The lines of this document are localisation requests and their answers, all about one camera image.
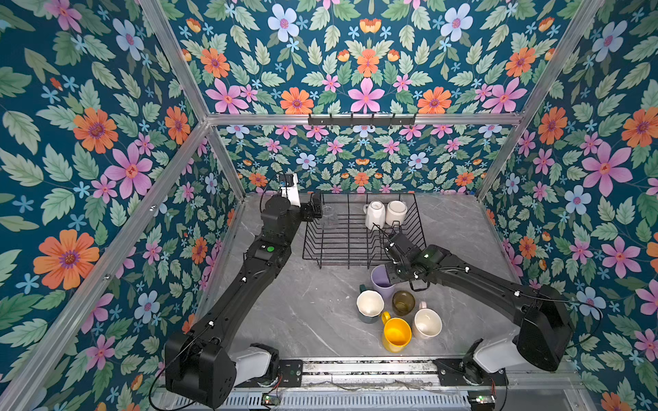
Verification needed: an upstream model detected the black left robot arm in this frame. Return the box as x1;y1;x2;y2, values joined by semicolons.
164;193;323;409

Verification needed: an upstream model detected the black hook rail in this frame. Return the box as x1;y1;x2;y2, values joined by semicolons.
307;113;416;128

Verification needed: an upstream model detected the black wire dish rack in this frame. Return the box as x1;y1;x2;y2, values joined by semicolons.
303;193;426;268

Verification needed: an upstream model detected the lilac plastic cup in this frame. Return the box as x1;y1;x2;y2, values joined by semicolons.
370;265;396;301

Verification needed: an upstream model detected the green mug white inside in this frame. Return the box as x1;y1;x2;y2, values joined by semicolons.
356;284;385;324

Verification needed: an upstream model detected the white faceted mug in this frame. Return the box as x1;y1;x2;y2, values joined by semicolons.
363;200;387;231

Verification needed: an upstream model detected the clear glass cup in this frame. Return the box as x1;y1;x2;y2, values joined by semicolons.
320;204;340;231

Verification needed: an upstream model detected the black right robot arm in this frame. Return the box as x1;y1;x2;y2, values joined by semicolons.
383;232;575;381

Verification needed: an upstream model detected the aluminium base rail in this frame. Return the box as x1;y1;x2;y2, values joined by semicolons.
225;355;515;391

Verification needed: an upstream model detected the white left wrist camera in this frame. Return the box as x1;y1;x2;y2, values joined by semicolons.
278;173;301;207

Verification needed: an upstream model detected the olive glass cup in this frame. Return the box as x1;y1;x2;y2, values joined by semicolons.
392;290;416;317

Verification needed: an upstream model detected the pink mug white inside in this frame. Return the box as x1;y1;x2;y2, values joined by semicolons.
412;301;443;340

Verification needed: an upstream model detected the yellow mug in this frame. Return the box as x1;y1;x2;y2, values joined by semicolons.
380;312;413;354

